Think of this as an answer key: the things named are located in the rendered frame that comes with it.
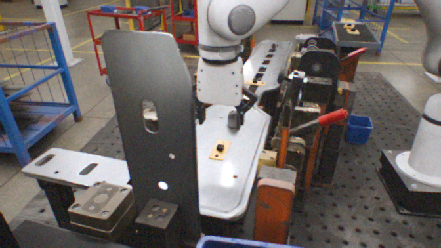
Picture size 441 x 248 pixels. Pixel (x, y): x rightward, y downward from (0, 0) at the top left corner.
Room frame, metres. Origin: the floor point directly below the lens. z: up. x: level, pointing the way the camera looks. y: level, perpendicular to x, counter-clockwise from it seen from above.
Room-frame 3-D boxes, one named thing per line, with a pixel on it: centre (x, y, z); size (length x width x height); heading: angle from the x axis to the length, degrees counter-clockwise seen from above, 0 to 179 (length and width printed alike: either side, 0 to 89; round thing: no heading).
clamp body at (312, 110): (0.70, -0.23, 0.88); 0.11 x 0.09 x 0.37; 74
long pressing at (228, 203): (1.06, -0.12, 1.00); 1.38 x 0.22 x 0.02; 164
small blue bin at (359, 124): (1.11, -0.61, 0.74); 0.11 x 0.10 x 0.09; 164
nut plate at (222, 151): (0.59, 0.01, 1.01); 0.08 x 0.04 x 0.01; 164
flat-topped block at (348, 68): (1.16, -0.51, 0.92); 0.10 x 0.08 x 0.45; 164
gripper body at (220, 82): (0.59, 0.01, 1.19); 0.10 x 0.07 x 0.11; 74
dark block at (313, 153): (0.76, -0.27, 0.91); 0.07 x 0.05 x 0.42; 74
